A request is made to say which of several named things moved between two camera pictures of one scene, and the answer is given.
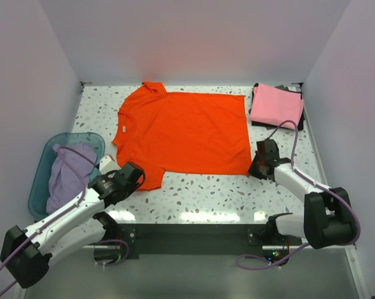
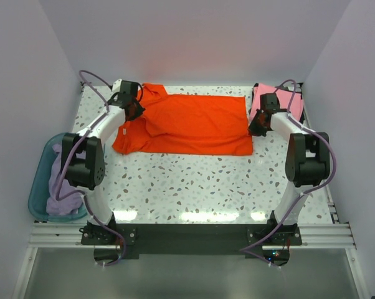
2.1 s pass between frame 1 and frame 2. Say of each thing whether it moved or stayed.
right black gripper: moved
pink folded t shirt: stayed
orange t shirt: moved
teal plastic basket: stayed
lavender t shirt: stayed
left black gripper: moved
